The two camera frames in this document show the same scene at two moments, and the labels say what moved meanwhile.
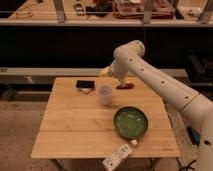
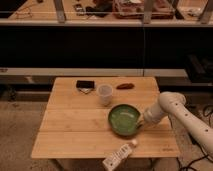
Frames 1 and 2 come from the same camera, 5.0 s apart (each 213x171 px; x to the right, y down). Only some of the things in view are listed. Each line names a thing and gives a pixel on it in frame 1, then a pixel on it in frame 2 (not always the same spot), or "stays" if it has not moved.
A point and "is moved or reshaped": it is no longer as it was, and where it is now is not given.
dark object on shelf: x=101 y=9 stays
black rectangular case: x=85 y=84 stays
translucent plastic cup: x=105 y=92 stays
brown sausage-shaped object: x=125 y=86 stays
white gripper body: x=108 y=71 -> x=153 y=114
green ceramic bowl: x=130 y=122 is moved or reshaped
